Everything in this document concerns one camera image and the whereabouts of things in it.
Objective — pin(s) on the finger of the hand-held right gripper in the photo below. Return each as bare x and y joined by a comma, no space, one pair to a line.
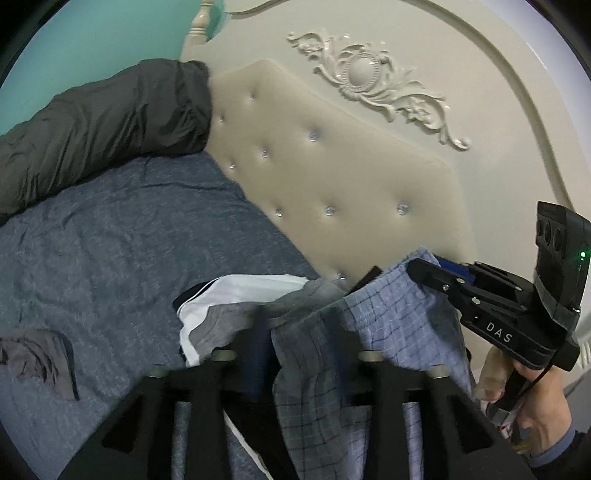
455,267
434,277

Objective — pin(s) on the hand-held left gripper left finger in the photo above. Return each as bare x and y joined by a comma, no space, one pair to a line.
251,350

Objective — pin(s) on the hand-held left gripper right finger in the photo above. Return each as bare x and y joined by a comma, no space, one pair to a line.
351,364

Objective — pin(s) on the blue plaid shorts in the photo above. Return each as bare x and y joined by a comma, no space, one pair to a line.
397,314

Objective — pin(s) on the person's right forearm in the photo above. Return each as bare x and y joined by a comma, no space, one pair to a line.
563,454

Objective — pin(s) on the person's right hand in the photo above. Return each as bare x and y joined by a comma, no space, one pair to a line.
545,410

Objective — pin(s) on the grey folded garment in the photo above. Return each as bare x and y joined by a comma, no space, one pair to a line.
231,323

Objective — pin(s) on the white folded garment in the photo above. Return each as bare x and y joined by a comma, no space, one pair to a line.
221,293

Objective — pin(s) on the cream tufted headboard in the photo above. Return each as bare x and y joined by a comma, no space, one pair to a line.
323,161

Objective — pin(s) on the blue-grey bed sheet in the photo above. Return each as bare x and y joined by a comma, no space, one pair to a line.
115,240

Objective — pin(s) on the dark grey crumpled garment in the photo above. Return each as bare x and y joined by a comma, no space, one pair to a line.
37,360

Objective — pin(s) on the dark grey rolled duvet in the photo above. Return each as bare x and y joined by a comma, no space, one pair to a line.
101,124

